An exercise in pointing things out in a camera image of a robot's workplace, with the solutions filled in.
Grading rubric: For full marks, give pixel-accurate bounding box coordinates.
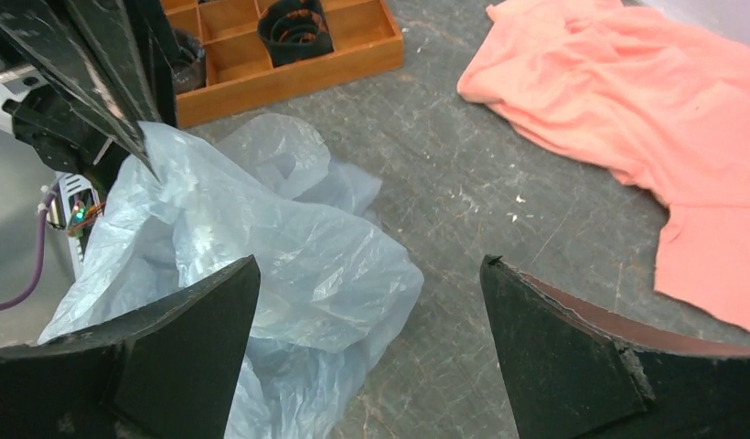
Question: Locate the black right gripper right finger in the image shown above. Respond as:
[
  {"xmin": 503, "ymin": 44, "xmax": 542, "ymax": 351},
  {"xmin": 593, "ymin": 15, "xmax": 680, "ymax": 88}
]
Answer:
[{"xmin": 479, "ymin": 255, "xmax": 750, "ymax": 438}]

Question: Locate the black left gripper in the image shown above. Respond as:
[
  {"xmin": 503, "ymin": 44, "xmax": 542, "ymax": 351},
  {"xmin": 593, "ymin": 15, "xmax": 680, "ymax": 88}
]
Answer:
[{"xmin": 0, "ymin": 1, "xmax": 177, "ymax": 191}]

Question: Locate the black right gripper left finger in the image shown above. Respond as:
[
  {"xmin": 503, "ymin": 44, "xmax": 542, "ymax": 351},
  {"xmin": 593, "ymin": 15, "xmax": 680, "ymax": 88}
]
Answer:
[{"xmin": 0, "ymin": 256, "xmax": 261, "ymax": 438}]

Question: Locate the translucent blue trash bag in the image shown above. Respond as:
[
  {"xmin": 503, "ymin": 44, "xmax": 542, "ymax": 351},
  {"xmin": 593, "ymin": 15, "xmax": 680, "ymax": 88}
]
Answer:
[{"xmin": 39, "ymin": 113, "xmax": 423, "ymax": 438}]

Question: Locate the orange wooden divided tray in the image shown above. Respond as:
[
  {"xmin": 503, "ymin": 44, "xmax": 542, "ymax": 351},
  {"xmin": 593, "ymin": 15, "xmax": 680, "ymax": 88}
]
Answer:
[{"xmin": 162, "ymin": 1, "xmax": 404, "ymax": 128}]

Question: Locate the pink cloth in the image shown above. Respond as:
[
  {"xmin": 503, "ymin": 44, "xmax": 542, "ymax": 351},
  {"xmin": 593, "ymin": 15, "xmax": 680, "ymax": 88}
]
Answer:
[{"xmin": 456, "ymin": 1, "xmax": 750, "ymax": 333}]

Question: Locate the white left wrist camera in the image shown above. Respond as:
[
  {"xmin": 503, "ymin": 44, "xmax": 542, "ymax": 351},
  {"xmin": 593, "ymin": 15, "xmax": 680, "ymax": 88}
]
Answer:
[{"xmin": 0, "ymin": 54, "xmax": 105, "ymax": 277}]

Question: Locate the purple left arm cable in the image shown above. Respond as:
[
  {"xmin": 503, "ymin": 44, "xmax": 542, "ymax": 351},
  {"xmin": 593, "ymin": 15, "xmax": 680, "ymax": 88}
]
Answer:
[{"xmin": 0, "ymin": 188, "xmax": 58, "ymax": 315}]

